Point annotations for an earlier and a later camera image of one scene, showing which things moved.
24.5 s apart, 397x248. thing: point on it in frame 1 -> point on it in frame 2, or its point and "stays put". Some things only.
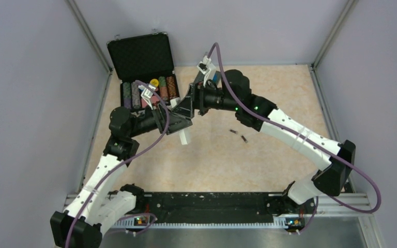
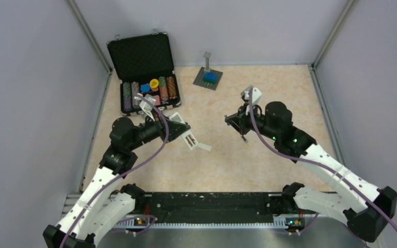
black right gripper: [194, 101] -> [239, 120]
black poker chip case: [143, 64] stays put
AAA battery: [244, 139] stays put
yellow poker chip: [154, 82] stays put
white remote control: [173, 103] -> [189, 138]
